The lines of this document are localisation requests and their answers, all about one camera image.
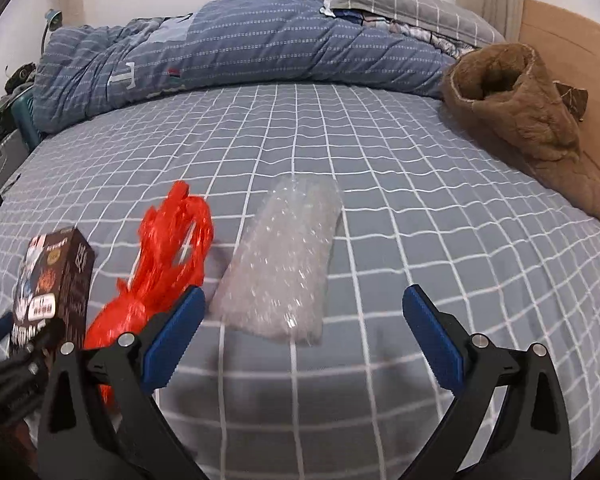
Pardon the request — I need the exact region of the red plastic bag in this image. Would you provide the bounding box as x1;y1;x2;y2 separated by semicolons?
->
84;180;215;406

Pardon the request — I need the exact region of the clear bubble wrap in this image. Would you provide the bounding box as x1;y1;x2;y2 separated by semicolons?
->
211;176;343;346

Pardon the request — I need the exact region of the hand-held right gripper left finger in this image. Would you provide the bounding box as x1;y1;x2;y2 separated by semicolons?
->
37;285;206;480

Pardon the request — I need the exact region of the brown fleece garment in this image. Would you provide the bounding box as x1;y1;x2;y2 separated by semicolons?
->
440;44;600;226

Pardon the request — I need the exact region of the tan wooden headboard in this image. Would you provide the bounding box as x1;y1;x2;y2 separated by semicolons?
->
522;0;600;201

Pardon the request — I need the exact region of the grey checked bed sheet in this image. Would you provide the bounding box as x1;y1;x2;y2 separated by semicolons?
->
0;82;600;480

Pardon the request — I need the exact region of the blue striped quilt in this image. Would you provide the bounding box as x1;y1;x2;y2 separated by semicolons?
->
32;0;461;133

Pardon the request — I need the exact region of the grey ribbed suitcase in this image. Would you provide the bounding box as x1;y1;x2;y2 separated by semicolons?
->
0;125;36;216

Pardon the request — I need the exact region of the grey checked pillow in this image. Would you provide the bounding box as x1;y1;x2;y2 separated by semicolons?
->
325;0;506;48

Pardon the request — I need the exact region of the dark printed box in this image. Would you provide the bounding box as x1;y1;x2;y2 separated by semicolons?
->
12;227;96;361

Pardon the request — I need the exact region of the blue desk lamp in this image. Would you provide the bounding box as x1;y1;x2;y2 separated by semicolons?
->
41;7;65;56

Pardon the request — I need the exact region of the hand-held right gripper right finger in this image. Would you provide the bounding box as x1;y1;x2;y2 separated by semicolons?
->
400;285;571;480

